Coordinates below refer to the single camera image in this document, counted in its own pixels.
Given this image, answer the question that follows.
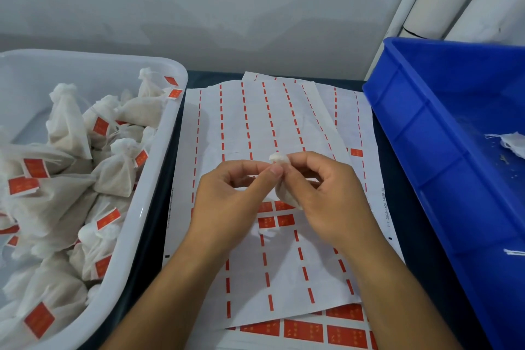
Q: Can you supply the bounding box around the person's left hand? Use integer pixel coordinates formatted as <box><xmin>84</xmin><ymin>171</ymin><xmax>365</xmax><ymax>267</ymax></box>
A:
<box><xmin>186</xmin><ymin>159</ymin><xmax>284</xmax><ymax>258</ymax></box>

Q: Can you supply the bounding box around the person's right hand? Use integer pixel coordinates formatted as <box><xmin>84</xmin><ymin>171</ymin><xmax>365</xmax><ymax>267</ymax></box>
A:
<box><xmin>274</xmin><ymin>151</ymin><xmax>385</xmax><ymax>258</ymax></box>

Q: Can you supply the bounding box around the small white sachet bag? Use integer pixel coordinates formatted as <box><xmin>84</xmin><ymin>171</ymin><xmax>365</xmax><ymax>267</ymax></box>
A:
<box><xmin>268</xmin><ymin>151</ymin><xmax>304</xmax><ymax>211</ymax></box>

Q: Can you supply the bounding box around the person's right forearm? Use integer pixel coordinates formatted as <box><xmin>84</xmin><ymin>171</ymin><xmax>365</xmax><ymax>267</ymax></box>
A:
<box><xmin>340</xmin><ymin>237</ymin><xmax>464</xmax><ymax>350</ymax></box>

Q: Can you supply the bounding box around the person's left forearm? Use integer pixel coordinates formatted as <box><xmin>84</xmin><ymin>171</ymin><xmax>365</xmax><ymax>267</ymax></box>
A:
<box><xmin>100</xmin><ymin>235</ymin><xmax>231</xmax><ymax>350</ymax></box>

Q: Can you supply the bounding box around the peeled white label sheet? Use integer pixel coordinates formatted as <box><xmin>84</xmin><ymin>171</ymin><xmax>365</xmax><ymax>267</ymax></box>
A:
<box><xmin>163</xmin><ymin>80</ymin><xmax>405</xmax><ymax>330</ymax></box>

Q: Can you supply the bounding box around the white sheet with one label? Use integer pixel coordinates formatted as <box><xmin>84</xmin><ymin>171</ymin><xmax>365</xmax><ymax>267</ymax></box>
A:
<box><xmin>243</xmin><ymin>71</ymin><xmax>395</xmax><ymax>241</ymax></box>

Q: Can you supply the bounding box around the white plastic bin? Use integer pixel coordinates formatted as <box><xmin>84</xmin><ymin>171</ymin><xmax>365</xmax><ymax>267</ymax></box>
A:
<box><xmin>0</xmin><ymin>49</ymin><xmax>189</xmax><ymax>350</ymax></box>

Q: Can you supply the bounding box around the sheet with red labels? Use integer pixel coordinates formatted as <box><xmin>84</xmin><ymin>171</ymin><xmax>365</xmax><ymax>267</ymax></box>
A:
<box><xmin>184</xmin><ymin>302</ymin><xmax>380</xmax><ymax>350</ymax></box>

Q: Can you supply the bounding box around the blue plastic bin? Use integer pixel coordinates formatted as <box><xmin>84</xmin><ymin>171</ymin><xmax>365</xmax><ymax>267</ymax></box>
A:
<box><xmin>363</xmin><ymin>37</ymin><xmax>525</xmax><ymax>350</ymax></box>

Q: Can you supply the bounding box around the pile of white sachets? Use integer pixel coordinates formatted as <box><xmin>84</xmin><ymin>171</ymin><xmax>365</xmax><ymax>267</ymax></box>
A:
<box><xmin>0</xmin><ymin>68</ymin><xmax>183</xmax><ymax>350</ymax></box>

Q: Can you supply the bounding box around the thin white pipe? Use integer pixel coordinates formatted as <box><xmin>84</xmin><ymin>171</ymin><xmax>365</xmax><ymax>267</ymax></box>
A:
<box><xmin>364</xmin><ymin>0</ymin><xmax>443</xmax><ymax>80</ymax></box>

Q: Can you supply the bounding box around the white empty pouch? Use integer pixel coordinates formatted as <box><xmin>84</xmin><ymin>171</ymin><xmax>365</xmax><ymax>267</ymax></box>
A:
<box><xmin>485</xmin><ymin>132</ymin><xmax>525</xmax><ymax>160</ymax></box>

